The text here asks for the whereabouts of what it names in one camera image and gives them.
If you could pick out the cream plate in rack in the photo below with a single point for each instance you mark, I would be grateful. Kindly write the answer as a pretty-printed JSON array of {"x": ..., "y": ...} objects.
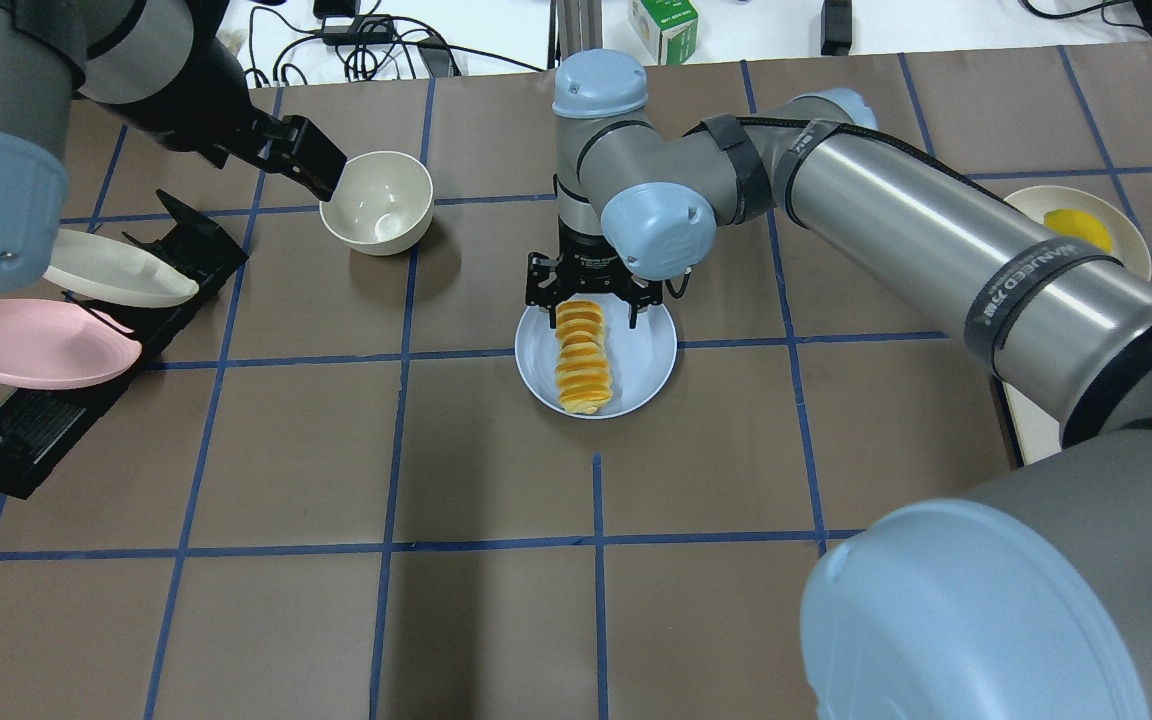
[{"x": 111, "y": 271}]

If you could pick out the black power adapter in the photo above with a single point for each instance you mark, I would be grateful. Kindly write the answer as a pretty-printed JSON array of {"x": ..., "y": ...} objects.
[{"x": 836, "y": 27}]

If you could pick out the pink plate in rack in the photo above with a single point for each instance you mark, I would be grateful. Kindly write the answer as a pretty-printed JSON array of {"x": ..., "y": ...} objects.
[{"x": 47, "y": 344}]

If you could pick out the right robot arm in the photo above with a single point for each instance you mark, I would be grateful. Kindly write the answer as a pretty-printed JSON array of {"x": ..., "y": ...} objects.
[{"x": 1029, "y": 597}]

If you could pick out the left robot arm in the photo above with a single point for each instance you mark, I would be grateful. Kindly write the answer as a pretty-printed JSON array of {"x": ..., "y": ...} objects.
[{"x": 158, "y": 65}]

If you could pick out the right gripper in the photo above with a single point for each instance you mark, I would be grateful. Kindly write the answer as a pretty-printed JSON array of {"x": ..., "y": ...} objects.
[{"x": 586, "y": 256}]

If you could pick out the black dish rack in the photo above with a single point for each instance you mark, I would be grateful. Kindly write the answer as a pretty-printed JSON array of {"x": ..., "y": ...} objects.
[{"x": 38, "y": 427}]

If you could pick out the cream round plate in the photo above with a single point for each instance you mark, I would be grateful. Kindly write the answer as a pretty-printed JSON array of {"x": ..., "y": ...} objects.
[{"x": 1131, "y": 249}]

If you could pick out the cream rectangular tray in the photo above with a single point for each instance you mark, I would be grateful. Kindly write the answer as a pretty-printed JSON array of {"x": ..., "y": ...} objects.
[{"x": 1037, "y": 433}]

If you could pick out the green white carton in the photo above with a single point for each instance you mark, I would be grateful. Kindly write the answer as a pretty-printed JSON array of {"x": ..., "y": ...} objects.
[{"x": 669, "y": 30}]

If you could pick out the white ceramic bowl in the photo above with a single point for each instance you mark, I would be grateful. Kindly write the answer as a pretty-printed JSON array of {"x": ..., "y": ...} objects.
[{"x": 382, "y": 205}]

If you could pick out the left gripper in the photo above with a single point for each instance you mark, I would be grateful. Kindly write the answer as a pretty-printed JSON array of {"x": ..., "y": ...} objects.
[{"x": 198, "y": 128}]

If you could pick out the yellow lemon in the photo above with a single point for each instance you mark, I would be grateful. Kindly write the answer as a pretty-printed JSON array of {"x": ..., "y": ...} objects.
[{"x": 1080, "y": 224}]

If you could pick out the yellow sliced bread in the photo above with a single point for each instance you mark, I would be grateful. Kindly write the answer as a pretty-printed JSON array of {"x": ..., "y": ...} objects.
[{"x": 583, "y": 368}]

